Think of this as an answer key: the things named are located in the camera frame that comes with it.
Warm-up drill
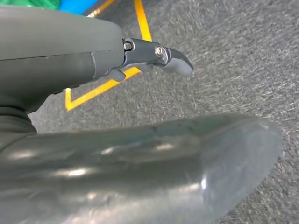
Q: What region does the yellow floor tape square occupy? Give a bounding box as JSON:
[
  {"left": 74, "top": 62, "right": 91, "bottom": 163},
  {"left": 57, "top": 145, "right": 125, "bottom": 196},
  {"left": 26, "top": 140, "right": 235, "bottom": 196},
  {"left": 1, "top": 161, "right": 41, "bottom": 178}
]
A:
[{"left": 65, "top": 0, "right": 153, "bottom": 112}]

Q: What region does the green plastic crate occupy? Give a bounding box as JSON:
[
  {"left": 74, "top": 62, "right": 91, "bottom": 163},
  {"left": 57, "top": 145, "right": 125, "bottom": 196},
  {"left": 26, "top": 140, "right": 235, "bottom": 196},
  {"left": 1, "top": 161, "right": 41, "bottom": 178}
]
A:
[{"left": 0, "top": 0, "right": 62, "bottom": 11}]

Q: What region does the blue metal shelf rack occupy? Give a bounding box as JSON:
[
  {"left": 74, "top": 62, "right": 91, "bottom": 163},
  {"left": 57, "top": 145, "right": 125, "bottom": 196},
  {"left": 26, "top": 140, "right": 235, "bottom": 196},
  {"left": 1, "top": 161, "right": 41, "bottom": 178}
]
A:
[{"left": 58, "top": 0, "right": 99, "bottom": 15}]

